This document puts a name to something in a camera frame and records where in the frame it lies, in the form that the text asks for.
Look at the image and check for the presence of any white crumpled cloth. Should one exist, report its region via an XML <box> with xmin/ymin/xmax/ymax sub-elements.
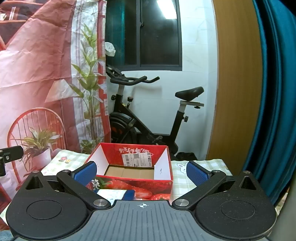
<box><xmin>105</xmin><ymin>42</ymin><xmax>116</xmax><ymax>56</ymax></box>

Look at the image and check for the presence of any teal curtain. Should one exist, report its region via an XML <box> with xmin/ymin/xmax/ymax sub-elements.
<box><xmin>243</xmin><ymin>0</ymin><xmax>296</xmax><ymax>207</ymax></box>

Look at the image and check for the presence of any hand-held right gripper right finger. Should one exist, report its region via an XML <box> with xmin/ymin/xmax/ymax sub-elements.
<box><xmin>172</xmin><ymin>161</ymin><xmax>261</xmax><ymax>210</ymax></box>

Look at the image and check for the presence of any checkered rabbit print tablecloth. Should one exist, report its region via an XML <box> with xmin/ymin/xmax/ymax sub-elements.
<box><xmin>0</xmin><ymin>149</ymin><xmax>234</xmax><ymax>223</ymax></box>

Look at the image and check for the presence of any wooden door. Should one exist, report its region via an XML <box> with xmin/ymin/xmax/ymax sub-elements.
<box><xmin>206</xmin><ymin>0</ymin><xmax>264</xmax><ymax>162</ymax></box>

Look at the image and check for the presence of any dark framed window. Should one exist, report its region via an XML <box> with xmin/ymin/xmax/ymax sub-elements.
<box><xmin>105</xmin><ymin>0</ymin><xmax>182</xmax><ymax>71</ymax></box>

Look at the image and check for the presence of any black exercise bike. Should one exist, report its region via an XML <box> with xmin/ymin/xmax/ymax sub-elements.
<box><xmin>106</xmin><ymin>65</ymin><xmax>205</xmax><ymax>161</ymax></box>

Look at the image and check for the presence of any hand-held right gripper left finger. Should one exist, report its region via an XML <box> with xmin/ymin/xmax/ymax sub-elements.
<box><xmin>24</xmin><ymin>161</ymin><xmax>111</xmax><ymax>210</ymax></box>

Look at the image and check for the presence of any white blue tissue packet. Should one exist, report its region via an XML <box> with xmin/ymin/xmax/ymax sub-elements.
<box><xmin>97</xmin><ymin>189</ymin><xmax>137</xmax><ymax>205</ymax></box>

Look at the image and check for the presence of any black bag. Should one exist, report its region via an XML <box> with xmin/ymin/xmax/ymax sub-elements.
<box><xmin>177</xmin><ymin>152</ymin><xmax>198</xmax><ymax>162</ymax></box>

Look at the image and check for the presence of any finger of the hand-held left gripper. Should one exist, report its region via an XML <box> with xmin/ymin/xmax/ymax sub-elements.
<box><xmin>0</xmin><ymin>146</ymin><xmax>24</xmax><ymax>177</ymax></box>

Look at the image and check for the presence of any red strawberry print cardboard box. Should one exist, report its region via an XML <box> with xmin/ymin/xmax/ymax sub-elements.
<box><xmin>84</xmin><ymin>142</ymin><xmax>174</xmax><ymax>201</ymax></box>

